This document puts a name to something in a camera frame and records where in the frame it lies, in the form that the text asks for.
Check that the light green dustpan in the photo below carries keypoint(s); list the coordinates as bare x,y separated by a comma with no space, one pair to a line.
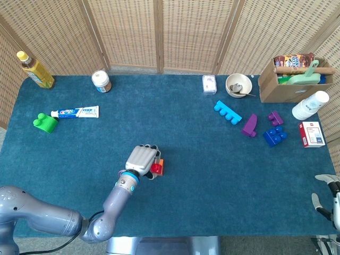
305,78

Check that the green yellow package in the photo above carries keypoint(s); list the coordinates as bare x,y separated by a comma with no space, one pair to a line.
282,79

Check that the red and white carton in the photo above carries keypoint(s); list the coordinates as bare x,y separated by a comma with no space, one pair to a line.
313,134

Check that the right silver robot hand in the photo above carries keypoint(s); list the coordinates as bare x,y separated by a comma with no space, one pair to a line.
337,202

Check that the white-lidded glass jar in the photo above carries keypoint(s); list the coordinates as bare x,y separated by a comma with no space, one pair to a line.
101,79

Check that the green two-stud building block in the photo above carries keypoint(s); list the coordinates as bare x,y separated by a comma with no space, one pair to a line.
47,124

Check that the white blue toothpaste tube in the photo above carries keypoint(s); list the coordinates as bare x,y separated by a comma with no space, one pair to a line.
79,112

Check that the small purple building block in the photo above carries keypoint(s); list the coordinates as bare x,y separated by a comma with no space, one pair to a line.
275,118

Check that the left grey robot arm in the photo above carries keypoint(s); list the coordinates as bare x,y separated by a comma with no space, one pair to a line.
53,217

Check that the brown snack bag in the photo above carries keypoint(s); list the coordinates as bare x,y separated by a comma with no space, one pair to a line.
292,60

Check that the cyan four-stud long block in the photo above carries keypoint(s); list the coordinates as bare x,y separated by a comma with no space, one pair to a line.
227,111

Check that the beige bowl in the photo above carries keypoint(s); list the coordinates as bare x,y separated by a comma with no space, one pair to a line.
245,82

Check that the metal spoon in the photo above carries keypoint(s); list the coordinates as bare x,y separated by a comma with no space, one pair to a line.
235,87

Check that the stack of white paper cups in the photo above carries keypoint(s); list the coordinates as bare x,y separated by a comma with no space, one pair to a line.
309,106

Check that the clear plastic box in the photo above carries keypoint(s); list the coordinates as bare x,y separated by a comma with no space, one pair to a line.
209,84

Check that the wooden rolling pin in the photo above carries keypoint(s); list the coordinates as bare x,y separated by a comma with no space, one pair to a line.
325,70

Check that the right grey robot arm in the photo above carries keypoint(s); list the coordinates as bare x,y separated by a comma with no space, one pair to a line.
335,245

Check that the purple sloped building block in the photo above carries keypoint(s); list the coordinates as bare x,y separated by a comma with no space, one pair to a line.
251,125

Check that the blue four-stud building block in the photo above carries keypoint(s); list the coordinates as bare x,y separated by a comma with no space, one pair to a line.
273,136

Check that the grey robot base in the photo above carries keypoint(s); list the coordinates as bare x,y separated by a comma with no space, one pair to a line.
159,245

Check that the small red building block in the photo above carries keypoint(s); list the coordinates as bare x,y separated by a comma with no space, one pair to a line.
156,168

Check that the small orange building block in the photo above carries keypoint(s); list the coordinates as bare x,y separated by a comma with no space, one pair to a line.
162,163

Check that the yellow tea bottle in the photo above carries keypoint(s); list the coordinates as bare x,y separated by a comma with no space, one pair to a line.
38,73

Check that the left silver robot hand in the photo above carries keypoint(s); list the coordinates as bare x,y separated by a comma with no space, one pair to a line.
140,158

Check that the cardboard box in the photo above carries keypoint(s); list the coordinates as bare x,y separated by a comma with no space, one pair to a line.
281,93

